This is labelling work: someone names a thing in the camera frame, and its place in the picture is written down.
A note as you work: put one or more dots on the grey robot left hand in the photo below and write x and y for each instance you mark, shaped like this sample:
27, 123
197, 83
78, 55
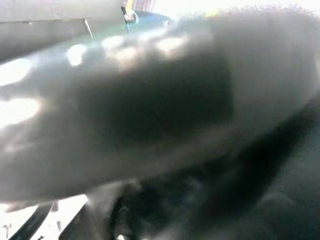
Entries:
149, 99

